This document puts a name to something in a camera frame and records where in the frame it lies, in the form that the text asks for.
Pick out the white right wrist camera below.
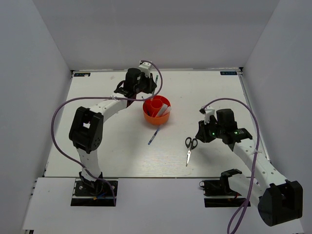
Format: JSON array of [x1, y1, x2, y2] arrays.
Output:
[[199, 106, 215, 124]]

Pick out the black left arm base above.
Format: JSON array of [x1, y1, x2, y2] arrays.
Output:
[[71, 172, 118, 207]]

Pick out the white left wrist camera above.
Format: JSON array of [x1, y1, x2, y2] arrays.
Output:
[[138, 60, 152, 78]]

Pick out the blue clear pen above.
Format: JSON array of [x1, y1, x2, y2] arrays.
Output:
[[148, 127, 160, 145]]

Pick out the black handled scissors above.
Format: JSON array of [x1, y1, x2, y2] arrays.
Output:
[[185, 137, 198, 167]]

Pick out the orange round compartment container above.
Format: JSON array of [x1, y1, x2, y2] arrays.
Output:
[[142, 95, 171, 125]]

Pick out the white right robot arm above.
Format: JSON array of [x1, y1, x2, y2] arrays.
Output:
[[195, 107, 303, 227]]

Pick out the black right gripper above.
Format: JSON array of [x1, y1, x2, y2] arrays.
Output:
[[195, 117, 225, 143]]

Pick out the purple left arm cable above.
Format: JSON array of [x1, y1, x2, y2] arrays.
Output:
[[50, 59, 163, 205]]

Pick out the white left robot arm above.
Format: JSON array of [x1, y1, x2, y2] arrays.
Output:
[[69, 68, 156, 195]]

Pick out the right corner table label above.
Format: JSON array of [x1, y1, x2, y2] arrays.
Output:
[[220, 71, 237, 76]]

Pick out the green pen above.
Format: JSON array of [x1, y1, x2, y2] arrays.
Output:
[[152, 75, 158, 96]]

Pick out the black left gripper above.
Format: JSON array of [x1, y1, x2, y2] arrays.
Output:
[[135, 71, 157, 94]]

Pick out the left corner table label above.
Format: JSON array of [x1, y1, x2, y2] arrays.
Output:
[[74, 73, 91, 77]]

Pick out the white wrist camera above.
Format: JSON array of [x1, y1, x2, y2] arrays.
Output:
[[199, 106, 215, 124], [138, 60, 152, 78]]

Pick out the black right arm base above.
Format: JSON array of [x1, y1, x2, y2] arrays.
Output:
[[198, 179, 246, 208]]

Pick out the corner table label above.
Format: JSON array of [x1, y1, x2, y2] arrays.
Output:
[[74, 73, 91, 77], [220, 71, 237, 76]]

